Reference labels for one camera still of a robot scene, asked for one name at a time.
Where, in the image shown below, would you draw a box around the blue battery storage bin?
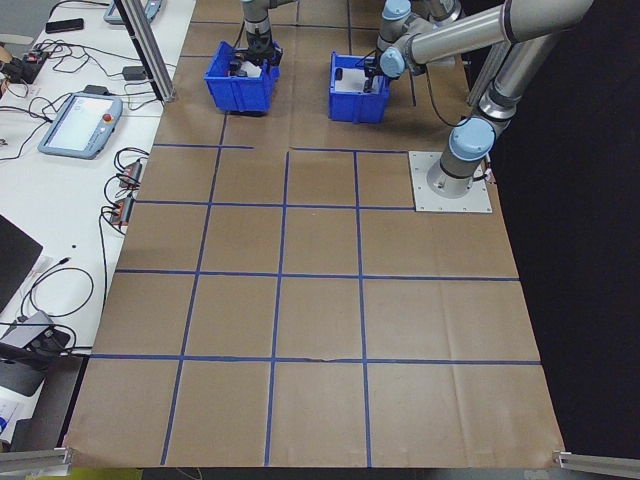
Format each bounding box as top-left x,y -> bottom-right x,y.
327,50 -> 391,125

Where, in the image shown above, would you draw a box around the blue switch storage bin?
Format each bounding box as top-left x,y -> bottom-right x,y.
203,40 -> 281,115

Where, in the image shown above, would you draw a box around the orange black adapter box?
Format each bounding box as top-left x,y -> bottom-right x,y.
119,158 -> 147,189
110,196 -> 137,227

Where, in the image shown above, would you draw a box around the grey hub box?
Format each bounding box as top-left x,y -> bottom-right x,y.
0,309 -> 72,357

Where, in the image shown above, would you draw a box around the white cardboard box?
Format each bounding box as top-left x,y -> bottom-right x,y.
0,387 -> 34,446

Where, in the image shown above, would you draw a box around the white foam bin liner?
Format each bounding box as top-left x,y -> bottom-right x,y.
228,58 -> 269,80
333,67 -> 371,94

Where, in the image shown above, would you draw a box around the grey blue teach pendant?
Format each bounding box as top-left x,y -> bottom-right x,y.
37,90 -> 125,162
102,0 -> 167,26

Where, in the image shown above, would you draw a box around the black smartphone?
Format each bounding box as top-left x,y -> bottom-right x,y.
45,17 -> 86,34

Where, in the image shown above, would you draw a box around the black red electronics board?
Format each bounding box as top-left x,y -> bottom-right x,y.
0,41 -> 52,85

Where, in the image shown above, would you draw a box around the black laptop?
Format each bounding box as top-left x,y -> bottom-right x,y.
0,213 -> 45,315

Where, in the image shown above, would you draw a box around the black device stand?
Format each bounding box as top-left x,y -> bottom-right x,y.
0,357 -> 47,399

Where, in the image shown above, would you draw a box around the aluminium profile bar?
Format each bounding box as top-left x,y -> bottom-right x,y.
0,446 -> 77,470
551,449 -> 640,474

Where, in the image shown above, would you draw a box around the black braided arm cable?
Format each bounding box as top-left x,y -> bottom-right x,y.
423,69 -> 475,127

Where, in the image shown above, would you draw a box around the aluminium profile post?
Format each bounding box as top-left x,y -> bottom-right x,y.
467,42 -> 516,107
112,0 -> 178,105

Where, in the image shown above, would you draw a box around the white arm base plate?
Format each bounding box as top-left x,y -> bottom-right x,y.
407,150 -> 494,214

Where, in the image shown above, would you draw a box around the black frame cover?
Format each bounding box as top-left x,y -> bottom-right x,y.
492,0 -> 640,454

